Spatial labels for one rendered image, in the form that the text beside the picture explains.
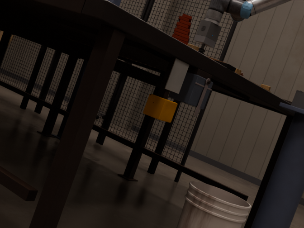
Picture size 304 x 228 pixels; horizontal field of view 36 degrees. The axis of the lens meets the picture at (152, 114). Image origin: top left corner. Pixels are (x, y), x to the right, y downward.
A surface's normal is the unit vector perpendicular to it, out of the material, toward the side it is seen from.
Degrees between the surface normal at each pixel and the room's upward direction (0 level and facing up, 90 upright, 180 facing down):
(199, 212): 93
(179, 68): 90
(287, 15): 90
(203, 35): 90
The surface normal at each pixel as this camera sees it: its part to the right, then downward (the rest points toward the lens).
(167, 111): 0.76, 0.31
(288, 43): -0.51, -0.14
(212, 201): -0.33, -0.02
